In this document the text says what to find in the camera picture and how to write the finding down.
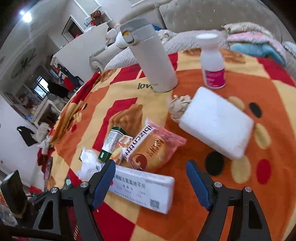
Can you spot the white tissue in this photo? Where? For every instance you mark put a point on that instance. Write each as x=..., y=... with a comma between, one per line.
x=89, y=164

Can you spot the pink pastry snack packet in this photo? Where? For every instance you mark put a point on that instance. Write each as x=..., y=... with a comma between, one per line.
x=152, y=147

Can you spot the orange clear snack wrapper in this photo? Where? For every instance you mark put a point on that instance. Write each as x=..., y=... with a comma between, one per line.
x=118, y=153

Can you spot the long white medicine box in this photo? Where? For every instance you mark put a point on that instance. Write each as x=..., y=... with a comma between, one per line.
x=149, y=190

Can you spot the crumpled beige paper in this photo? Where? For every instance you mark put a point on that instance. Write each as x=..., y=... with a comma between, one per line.
x=177, y=105

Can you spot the white bottle pink label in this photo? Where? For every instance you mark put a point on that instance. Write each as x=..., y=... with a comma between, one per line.
x=212, y=63

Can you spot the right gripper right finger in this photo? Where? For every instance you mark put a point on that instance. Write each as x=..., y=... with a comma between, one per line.
x=248, y=221

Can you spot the white thermos bottle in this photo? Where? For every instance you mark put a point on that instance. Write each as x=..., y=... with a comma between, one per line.
x=150, y=54

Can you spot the beige tufted sofa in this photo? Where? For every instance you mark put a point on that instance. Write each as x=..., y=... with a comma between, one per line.
x=181, y=21

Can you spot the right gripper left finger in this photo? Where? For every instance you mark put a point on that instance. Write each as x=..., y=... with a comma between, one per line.
x=52, y=219

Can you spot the orange red yellow blanket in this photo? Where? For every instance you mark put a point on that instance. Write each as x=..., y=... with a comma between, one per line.
x=259, y=86

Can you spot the folded pink blue blankets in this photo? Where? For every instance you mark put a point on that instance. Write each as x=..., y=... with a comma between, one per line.
x=254, y=40

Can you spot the white foam block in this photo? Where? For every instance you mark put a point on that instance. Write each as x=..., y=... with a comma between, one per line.
x=217, y=123

